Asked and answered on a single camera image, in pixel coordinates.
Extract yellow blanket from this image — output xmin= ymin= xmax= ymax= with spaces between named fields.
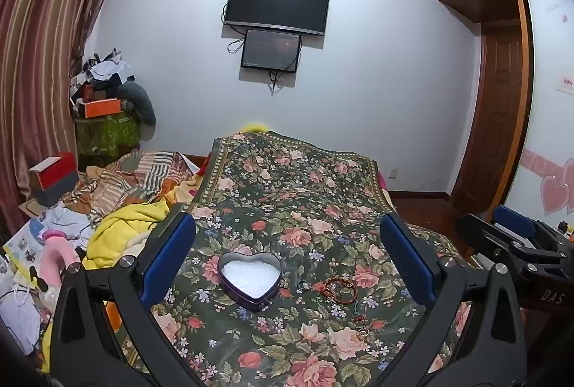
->
xmin=38 ymin=199 xmax=173 ymax=374

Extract pile of papers and bags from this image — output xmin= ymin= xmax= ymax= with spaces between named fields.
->
xmin=0 ymin=208 xmax=93 ymax=356

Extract striped brown curtain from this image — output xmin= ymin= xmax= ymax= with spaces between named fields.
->
xmin=0 ymin=0 xmax=135 ymax=231

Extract small black monitor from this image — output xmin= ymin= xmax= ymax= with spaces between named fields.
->
xmin=241 ymin=29 xmax=301 ymax=74

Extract wooden door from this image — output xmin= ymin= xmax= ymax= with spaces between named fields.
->
xmin=449 ymin=22 xmax=534 ymax=215

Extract white wardrobe door pink hearts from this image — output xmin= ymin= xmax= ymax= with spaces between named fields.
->
xmin=520 ymin=0 xmax=574 ymax=222

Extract red box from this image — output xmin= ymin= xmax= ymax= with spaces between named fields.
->
xmin=28 ymin=152 xmax=80 ymax=193

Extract pile of clothes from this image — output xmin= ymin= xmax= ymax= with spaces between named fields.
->
xmin=68 ymin=48 xmax=137 ymax=105

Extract pink plush toy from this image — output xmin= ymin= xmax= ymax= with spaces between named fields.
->
xmin=38 ymin=230 xmax=79 ymax=296

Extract yellow cloth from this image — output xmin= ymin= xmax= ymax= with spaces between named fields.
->
xmin=236 ymin=121 xmax=272 ymax=134

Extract orange box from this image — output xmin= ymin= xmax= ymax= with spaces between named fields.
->
xmin=81 ymin=99 xmax=124 ymax=119

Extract heart-shaped tin box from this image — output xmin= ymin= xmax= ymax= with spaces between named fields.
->
xmin=217 ymin=251 xmax=283 ymax=312

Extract wall-mounted black television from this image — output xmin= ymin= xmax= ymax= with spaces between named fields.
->
xmin=223 ymin=0 xmax=331 ymax=37

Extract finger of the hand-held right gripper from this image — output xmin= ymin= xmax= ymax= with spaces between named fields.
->
xmin=456 ymin=213 xmax=526 ymax=268
xmin=492 ymin=204 xmax=562 ymax=254

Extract striped patchwork quilt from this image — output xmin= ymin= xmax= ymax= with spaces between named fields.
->
xmin=63 ymin=150 xmax=209 ymax=226

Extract floral blanket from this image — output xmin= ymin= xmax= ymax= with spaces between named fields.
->
xmin=121 ymin=132 xmax=476 ymax=387

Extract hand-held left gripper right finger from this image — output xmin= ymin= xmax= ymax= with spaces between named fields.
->
xmin=379 ymin=212 xmax=528 ymax=387

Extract small beaded pendant cord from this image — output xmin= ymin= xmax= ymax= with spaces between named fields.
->
xmin=351 ymin=302 xmax=371 ymax=341

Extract pink cloth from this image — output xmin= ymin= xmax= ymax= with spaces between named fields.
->
xmin=378 ymin=172 xmax=393 ymax=211

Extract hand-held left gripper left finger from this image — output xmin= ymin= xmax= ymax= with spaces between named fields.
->
xmin=48 ymin=211 xmax=202 ymax=387

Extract red braided bracelet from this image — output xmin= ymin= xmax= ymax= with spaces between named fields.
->
xmin=312 ymin=276 xmax=358 ymax=305

